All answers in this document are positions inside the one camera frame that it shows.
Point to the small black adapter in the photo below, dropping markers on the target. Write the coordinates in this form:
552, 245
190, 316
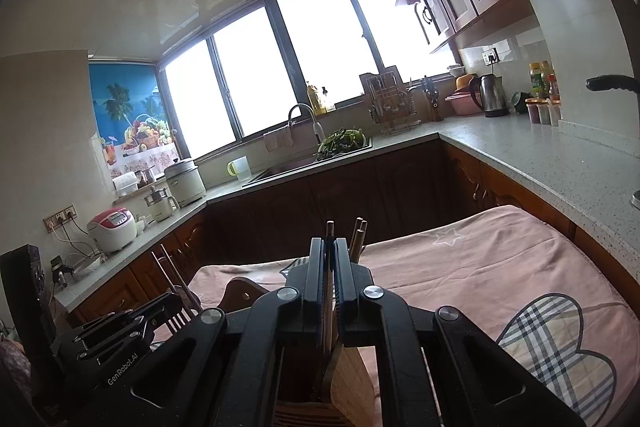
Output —
60, 271

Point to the red sauce bottle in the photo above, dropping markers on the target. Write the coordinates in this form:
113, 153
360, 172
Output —
553, 88

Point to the clear dispenser bottle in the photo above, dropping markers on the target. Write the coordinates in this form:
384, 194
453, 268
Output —
328, 101

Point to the kitchen window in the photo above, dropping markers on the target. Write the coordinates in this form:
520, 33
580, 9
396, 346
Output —
310, 57

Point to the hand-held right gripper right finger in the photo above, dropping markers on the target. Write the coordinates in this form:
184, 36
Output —
343, 292

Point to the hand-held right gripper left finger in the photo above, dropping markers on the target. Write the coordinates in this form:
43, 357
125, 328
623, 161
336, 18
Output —
320, 292

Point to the wooden base cabinets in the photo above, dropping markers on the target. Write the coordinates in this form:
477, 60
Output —
400, 187

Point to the pink basin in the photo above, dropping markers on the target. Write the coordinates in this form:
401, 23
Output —
462, 105

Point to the wooden utensil holder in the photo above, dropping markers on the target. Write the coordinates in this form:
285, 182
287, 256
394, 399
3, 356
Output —
350, 382

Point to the white wall socket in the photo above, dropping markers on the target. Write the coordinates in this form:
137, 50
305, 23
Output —
490, 55

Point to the orange bowl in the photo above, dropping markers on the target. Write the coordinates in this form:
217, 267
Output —
465, 82

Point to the pink cloth with plaid hearts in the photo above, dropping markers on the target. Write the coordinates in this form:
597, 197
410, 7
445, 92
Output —
475, 257

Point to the green label bottle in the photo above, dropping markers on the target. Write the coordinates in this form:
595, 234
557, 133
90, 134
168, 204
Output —
536, 79

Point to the pale dish cloth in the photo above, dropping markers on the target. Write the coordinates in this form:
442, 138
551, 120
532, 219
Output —
277, 139

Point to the wall socket strip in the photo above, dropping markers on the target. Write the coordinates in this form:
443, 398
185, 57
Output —
60, 217

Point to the kitchen faucet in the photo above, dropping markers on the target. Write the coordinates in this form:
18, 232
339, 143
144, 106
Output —
300, 108

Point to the light wooden chopstick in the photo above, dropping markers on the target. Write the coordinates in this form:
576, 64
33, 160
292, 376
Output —
330, 229

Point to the steel electric kettle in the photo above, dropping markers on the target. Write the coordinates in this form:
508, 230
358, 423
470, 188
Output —
492, 97

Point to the dark green jar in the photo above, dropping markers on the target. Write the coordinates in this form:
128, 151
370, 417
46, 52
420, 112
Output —
520, 103

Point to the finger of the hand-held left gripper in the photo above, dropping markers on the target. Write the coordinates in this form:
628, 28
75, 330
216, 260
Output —
150, 314

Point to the green vegetables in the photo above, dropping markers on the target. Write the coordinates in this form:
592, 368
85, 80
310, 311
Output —
342, 142

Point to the dark wooden chopstick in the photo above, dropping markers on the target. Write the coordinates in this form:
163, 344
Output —
364, 234
355, 237
186, 287

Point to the red white rice cooker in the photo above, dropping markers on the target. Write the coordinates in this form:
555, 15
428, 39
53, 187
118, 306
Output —
112, 227

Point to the wooden cutting board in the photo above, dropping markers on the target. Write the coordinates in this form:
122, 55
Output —
380, 78

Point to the fruit print window blind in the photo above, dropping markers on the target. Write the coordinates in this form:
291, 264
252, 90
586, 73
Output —
125, 107

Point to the small white kitchen appliance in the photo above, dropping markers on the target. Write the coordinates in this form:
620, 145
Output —
161, 203

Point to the yellow dish soap bottle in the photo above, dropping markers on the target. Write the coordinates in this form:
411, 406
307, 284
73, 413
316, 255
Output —
312, 97

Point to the kitchen sink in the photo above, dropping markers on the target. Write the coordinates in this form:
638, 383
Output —
290, 167

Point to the beige rice cooker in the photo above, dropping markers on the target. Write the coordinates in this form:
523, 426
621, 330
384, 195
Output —
185, 182

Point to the white bowl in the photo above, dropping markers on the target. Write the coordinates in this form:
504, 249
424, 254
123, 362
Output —
455, 70

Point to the black upright device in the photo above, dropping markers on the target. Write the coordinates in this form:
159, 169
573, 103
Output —
25, 307

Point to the knife block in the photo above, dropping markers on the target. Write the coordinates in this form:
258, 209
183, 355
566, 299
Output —
432, 99

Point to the metal chopstick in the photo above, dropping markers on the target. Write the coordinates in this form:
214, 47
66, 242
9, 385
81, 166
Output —
170, 273
165, 264

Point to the metal fork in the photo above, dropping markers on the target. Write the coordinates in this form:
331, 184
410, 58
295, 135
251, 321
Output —
180, 322

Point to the grey stone countertop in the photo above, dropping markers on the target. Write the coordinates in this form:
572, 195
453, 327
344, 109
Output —
525, 147

